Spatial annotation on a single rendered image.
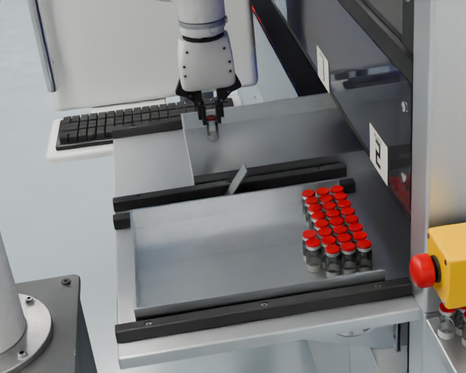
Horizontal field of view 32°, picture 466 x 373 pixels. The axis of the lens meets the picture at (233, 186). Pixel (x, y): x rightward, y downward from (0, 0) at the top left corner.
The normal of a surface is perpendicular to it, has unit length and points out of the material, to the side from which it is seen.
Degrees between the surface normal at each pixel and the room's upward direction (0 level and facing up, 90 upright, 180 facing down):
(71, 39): 90
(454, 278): 90
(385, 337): 90
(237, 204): 90
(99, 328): 0
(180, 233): 0
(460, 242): 0
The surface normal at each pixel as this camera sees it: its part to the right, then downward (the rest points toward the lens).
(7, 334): 0.80, 0.23
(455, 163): 0.14, 0.48
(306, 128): -0.10, -0.86
